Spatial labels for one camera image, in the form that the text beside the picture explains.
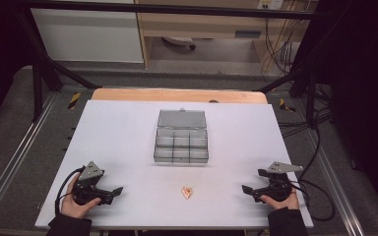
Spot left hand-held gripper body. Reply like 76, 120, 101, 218
71, 160, 108, 207

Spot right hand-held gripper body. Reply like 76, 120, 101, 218
257, 161, 305, 203

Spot person's right hand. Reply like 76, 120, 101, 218
260, 191, 300, 211

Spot person's left hand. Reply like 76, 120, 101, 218
60, 172, 102, 220

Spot small orange trinket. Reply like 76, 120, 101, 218
180, 185, 194, 201

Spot yellow black tape marker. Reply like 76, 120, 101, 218
279, 97, 297, 113
67, 91, 82, 110

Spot clear plastic compartment box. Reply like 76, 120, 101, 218
153, 108, 210, 164

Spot light wooden table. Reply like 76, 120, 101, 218
91, 88, 269, 105

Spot white cabinet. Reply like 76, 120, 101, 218
30, 0, 145, 64

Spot office chair base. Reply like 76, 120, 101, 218
161, 35, 198, 51

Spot wooden desk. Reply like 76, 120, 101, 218
133, 0, 320, 71

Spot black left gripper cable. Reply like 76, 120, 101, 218
54, 166, 87, 216

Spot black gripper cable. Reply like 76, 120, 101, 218
54, 166, 87, 216
288, 107, 337, 222

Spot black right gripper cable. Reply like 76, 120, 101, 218
288, 107, 337, 222

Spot aluminium rail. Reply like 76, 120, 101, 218
0, 92, 59, 224
303, 129, 366, 236

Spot black floor cables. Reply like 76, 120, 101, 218
276, 106, 334, 140

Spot hanging cable bundle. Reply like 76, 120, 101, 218
263, 9, 297, 76

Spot white wall socket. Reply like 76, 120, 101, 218
256, 0, 285, 11

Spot black metal frame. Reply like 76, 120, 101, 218
13, 0, 353, 124

